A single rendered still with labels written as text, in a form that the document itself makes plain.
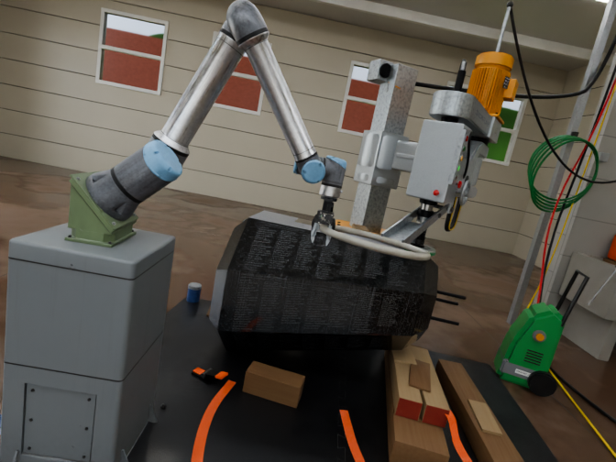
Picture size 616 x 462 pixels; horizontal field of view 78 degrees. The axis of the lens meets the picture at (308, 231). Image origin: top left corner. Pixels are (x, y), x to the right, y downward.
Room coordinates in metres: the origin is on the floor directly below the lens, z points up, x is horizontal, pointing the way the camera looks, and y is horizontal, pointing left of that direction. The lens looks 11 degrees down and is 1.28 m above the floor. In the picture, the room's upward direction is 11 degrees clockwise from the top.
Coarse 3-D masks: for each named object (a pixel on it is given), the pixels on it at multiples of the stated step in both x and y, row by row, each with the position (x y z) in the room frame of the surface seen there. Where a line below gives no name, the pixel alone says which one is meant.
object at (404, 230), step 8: (416, 208) 2.22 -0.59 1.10; (440, 208) 2.33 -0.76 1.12; (408, 216) 2.10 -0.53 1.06; (416, 216) 2.22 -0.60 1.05; (432, 216) 2.10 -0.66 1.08; (440, 216) 2.20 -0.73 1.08; (400, 224) 2.01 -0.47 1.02; (408, 224) 2.09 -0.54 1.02; (416, 224) 2.10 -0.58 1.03; (424, 224) 2.00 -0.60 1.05; (432, 224) 2.12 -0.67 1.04; (384, 232) 1.86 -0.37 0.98; (392, 232) 1.94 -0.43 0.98; (400, 232) 1.97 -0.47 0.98; (408, 232) 1.98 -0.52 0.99; (416, 232) 1.91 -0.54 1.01; (400, 240) 1.87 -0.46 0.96; (408, 240) 1.83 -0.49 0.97
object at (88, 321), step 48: (48, 240) 1.18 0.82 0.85; (144, 240) 1.38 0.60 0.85; (48, 288) 1.12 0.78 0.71; (96, 288) 1.13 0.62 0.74; (144, 288) 1.24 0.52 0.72; (48, 336) 1.13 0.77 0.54; (96, 336) 1.13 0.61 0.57; (144, 336) 1.30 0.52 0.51; (48, 384) 1.13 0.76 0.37; (96, 384) 1.13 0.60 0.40; (144, 384) 1.36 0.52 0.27; (48, 432) 1.13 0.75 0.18; (96, 432) 1.13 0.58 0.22
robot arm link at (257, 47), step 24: (240, 0) 1.38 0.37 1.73; (240, 24) 1.33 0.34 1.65; (264, 24) 1.36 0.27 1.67; (240, 48) 1.37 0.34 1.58; (264, 48) 1.36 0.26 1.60; (264, 72) 1.37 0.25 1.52; (288, 96) 1.40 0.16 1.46; (288, 120) 1.40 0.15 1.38; (288, 144) 1.45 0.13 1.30; (312, 144) 1.45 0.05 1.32; (312, 168) 1.43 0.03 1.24
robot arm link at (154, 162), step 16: (160, 144) 1.34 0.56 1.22; (128, 160) 1.28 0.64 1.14; (144, 160) 1.27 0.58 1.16; (160, 160) 1.28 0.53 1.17; (176, 160) 1.38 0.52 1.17; (128, 176) 1.26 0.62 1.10; (144, 176) 1.27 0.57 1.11; (160, 176) 1.29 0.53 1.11; (176, 176) 1.33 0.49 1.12; (128, 192) 1.27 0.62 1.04; (144, 192) 1.29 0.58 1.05
